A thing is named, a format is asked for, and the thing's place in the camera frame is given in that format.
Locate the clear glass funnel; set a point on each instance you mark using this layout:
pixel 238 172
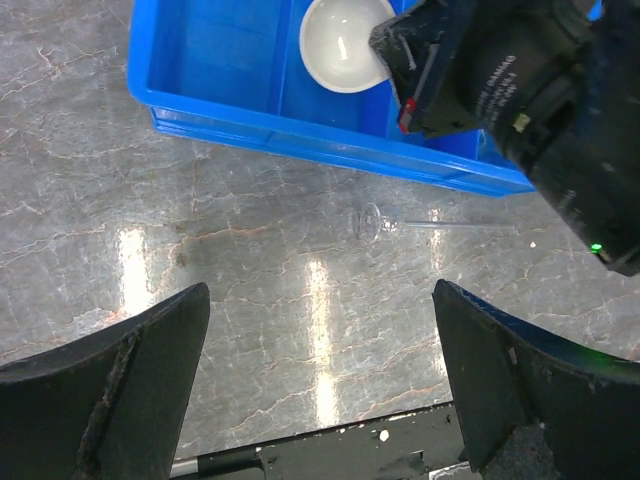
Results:
pixel 373 224

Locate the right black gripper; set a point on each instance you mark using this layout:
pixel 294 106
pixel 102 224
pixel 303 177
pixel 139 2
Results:
pixel 424 49

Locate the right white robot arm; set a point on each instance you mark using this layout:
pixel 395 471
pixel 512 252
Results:
pixel 557 93

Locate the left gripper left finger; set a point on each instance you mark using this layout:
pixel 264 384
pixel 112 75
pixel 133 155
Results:
pixel 109 405

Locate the blue plastic divided bin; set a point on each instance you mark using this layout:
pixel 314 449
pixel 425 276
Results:
pixel 231 72

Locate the white evaporating dish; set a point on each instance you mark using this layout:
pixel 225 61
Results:
pixel 334 43

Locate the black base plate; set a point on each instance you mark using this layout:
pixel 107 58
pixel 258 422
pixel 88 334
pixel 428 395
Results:
pixel 424 443

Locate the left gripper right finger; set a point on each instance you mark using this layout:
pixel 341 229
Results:
pixel 532 404

